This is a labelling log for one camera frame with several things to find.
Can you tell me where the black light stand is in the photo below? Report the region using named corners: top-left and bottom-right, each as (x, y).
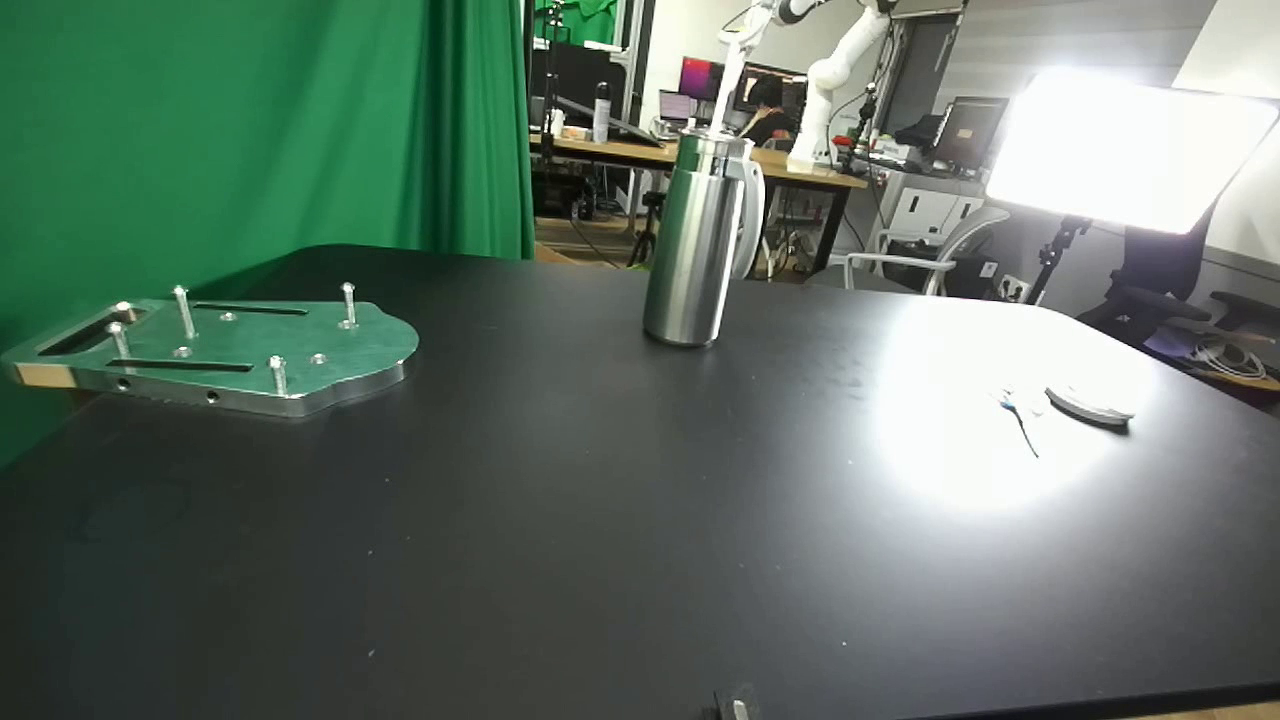
top-left (1029, 216), bottom-right (1088, 310)

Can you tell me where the white drawer cabinet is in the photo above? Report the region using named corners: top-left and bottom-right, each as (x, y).
top-left (876, 176), bottom-right (994, 259)

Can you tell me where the stainless steel thermos flask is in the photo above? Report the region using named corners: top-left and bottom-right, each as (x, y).
top-left (642, 124), bottom-right (771, 351)

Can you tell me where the white round lid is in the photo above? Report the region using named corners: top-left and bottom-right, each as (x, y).
top-left (1039, 380), bottom-right (1136, 432)

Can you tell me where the small black tripod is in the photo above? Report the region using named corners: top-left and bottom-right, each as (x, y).
top-left (626, 190), bottom-right (667, 271)

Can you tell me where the monitor with pink screen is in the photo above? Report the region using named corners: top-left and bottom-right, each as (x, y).
top-left (676, 53), bottom-right (731, 99)

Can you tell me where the white bottle brush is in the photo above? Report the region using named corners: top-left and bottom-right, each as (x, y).
top-left (700, 0), bottom-right (780, 141)

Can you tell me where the black office chair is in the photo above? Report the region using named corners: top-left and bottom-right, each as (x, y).
top-left (1078, 225), bottom-right (1215, 342)

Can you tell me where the bright softbox light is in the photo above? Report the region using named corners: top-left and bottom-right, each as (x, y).
top-left (979, 62), bottom-right (1280, 241)

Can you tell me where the wooden desk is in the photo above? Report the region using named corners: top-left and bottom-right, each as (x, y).
top-left (533, 124), bottom-right (872, 276)

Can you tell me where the black monitor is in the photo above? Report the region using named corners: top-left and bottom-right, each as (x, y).
top-left (533, 41), bottom-right (620, 132)

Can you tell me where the small wooden block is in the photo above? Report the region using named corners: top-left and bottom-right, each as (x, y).
top-left (12, 361), bottom-right (81, 397)

